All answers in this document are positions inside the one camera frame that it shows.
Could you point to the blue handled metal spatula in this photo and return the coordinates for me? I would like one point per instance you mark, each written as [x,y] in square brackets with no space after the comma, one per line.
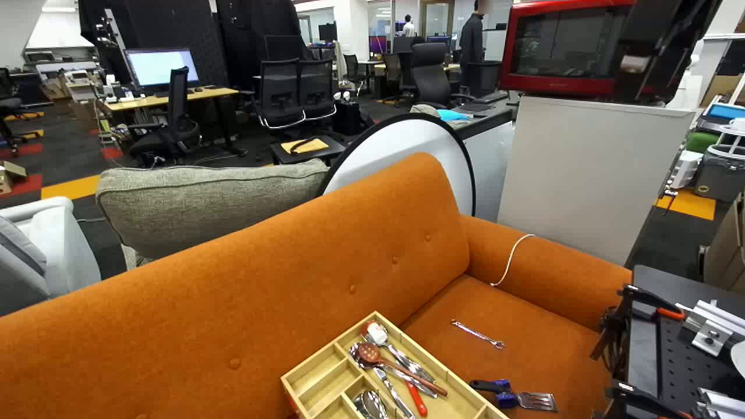
[506,397]

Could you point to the orange fabric sofa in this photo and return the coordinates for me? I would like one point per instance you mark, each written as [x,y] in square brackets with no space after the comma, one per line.
[209,332]

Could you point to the round white reflector disc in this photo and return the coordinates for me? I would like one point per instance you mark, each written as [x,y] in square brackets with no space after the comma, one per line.
[400,138]

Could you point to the silver spoon in tray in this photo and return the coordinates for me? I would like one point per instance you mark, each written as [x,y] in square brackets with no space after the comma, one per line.
[379,336]

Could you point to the black mesh office chair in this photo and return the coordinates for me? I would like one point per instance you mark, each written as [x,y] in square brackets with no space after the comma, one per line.
[294,92]

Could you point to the wooden cutlery tray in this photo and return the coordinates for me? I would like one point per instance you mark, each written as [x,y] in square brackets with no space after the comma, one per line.
[335,385]

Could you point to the wooden office desk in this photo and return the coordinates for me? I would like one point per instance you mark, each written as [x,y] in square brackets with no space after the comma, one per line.
[157,101]

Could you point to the grey cushion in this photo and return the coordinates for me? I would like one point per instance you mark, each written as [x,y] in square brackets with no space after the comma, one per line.
[165,209]

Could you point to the computer monitor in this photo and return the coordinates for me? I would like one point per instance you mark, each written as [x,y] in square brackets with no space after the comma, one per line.
[153,66]

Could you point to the red black microwave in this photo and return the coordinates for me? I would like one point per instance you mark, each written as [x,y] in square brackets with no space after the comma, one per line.
[601,50]

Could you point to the white grey armchair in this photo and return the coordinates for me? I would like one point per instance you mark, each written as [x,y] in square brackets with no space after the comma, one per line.
[43,254]

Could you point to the black perforated robot table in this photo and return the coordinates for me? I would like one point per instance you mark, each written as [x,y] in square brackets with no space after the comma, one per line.
[662,360]

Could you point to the orange handled utensil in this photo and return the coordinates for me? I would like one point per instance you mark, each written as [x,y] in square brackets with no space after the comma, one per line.
[367,355]

